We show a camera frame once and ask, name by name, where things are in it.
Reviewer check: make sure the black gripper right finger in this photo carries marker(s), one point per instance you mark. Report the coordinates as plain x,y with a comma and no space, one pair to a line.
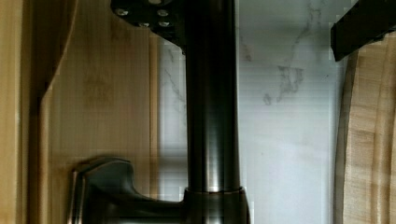
366,22

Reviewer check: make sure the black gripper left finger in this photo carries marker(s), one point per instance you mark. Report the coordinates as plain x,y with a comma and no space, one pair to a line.
165,18

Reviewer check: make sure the dark bronze drawer handle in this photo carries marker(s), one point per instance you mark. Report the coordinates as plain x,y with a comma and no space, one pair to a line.
103,189

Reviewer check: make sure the bamboo cutting board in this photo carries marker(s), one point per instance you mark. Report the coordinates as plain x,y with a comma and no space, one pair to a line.
364,182

